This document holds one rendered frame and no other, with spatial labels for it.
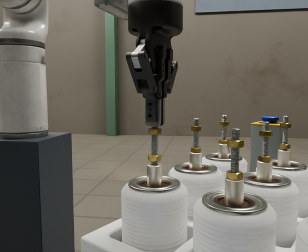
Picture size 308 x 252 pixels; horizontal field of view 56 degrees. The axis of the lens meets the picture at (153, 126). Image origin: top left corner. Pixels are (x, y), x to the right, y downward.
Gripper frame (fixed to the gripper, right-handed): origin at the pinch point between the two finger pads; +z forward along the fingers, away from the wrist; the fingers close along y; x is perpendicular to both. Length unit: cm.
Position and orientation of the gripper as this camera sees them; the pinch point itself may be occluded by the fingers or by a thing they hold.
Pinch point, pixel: (154, 112)
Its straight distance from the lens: 41.1
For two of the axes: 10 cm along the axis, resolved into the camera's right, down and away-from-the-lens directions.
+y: 4.1, -0.9, 9.1
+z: 0.0, 9.9, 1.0
